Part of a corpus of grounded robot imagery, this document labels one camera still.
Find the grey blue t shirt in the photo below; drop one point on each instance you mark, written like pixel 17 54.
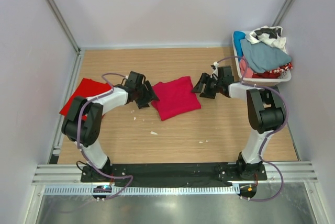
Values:
pixel 262 58

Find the red white patterned shirt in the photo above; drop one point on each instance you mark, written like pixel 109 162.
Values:
pixel 275 73

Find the white laundry basket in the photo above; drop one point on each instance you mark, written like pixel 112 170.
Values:
pixel 266 82

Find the white black patterned shirt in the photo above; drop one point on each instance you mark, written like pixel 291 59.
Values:
pixel 271 36

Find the pink shirt in basket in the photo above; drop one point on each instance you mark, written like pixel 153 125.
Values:
pixel 245 70

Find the bright blue shirt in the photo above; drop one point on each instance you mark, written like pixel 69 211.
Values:
pixel 237 37

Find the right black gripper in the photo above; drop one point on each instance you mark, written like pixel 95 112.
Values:
pixel 205 78

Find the red t shirt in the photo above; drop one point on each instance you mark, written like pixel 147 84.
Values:
pixel 86 88

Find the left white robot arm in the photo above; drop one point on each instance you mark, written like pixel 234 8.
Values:
pixel 82 123

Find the slotted cable duct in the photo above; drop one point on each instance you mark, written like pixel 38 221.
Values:
pixel 101 190

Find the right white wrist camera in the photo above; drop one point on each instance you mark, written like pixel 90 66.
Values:
pixel 215 65

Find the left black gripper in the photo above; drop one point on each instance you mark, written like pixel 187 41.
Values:
pixel 149 96

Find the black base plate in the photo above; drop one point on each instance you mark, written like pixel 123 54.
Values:
pixel 177 175

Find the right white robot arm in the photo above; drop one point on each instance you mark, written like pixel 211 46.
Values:
pixel 266 115

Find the magenta t shirt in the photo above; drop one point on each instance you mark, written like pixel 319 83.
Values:
pixel 175 98

